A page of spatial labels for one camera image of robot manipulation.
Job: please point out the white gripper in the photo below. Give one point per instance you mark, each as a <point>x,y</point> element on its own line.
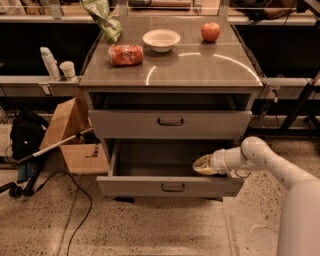
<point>218,161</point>

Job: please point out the grey drawer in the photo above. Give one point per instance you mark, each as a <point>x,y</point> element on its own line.
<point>169,115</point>
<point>163,168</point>

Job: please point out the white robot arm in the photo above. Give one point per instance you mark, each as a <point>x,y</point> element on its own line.
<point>299,230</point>

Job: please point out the grey drawer cabinet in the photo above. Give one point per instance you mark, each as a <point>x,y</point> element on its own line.
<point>192,66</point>

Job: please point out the grey top drawer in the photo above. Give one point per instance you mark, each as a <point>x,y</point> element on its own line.
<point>169,115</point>

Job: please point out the brown cardboard box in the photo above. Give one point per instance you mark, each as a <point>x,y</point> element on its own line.
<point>84,155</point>

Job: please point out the white and black pole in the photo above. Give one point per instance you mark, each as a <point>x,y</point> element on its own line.
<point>51,147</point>

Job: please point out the white bowl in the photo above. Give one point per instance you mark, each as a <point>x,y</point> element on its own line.
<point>161,40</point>

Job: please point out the red apple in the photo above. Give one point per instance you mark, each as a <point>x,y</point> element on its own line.
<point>210,31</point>

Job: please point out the orange snack bag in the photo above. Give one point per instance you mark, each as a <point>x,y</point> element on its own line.
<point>125,55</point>

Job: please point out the white paper cup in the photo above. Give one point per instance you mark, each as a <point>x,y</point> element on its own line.
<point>68,70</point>

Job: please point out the black backpack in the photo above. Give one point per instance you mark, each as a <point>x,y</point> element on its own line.
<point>27,133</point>

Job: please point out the white bottle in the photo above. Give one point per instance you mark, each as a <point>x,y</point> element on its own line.
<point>50,63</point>

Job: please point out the green chip bag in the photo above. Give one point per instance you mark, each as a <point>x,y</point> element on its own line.
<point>100,13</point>

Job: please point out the black headphones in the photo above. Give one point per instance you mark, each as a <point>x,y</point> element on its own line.
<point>12,188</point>

